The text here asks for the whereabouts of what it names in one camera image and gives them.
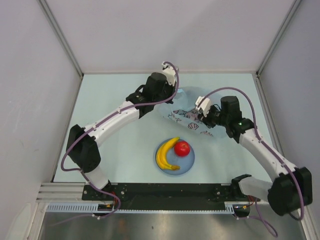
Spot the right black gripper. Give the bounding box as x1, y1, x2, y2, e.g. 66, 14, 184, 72
197, 104, 229, 129

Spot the blue cartoon plastic bag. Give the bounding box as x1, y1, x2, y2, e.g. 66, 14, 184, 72
157, 86, 227, 139

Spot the red fake apple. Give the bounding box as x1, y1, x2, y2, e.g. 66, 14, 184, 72
174, 141, 191, 157

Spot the yellow fake banana bunch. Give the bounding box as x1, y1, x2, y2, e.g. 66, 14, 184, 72
156, 137, 180, 171

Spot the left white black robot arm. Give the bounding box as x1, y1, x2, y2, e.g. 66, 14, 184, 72
63, 69, 179, 200

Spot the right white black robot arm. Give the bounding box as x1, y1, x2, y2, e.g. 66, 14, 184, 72
195, 96, 313, 216

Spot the blue round plate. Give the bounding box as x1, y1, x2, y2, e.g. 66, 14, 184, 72
153, 139, 196, 177

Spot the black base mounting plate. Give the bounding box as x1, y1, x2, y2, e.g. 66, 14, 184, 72
82, 182, 261, 211

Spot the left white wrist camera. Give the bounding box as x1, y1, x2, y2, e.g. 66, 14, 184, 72
162, 62, 179, 87

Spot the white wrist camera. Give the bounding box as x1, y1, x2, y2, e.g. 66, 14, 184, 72
162, 62, 179, 87
195, 96, 213, 117

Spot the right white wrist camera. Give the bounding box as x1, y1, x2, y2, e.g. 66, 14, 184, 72
195, 96, 213, 117

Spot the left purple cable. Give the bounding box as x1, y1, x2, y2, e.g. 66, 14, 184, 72
48, 61, 182, 226

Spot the purple cable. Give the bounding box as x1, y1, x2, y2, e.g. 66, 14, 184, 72
48, 61, 182, 226
199, 86, 305, 237

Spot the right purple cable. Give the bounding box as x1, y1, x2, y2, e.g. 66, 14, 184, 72
199, 86, 305, 237

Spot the right aluminium side rail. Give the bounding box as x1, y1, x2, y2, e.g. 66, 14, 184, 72
252, 73, 285, 156

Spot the grey slotted cable duct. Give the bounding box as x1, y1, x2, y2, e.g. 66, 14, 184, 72
46, 202, 249, 215

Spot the right aluminium corner post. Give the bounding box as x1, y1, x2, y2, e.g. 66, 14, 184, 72
255, 0, 303, 77

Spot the aluminium corner post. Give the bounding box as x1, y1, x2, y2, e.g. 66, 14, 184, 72
255, 0, 303, 77
37, 0, 84, 80

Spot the left aluminium corner post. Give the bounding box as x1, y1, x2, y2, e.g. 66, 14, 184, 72
37, 0, 84, 80

